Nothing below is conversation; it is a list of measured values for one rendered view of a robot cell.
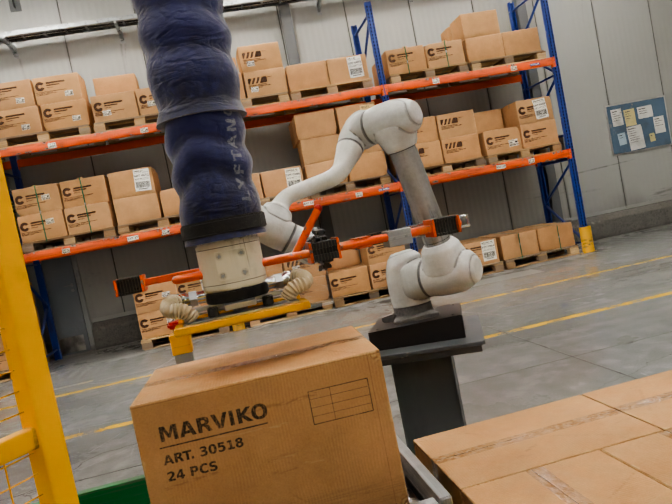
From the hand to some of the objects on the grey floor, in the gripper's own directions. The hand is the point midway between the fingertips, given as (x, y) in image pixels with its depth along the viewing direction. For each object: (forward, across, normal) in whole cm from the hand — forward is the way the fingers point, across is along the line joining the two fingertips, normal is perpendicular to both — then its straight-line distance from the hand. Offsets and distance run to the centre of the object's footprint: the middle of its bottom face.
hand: (326, 249), depth 171 cm
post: (-50, +120, +47) cm, 138 cm away
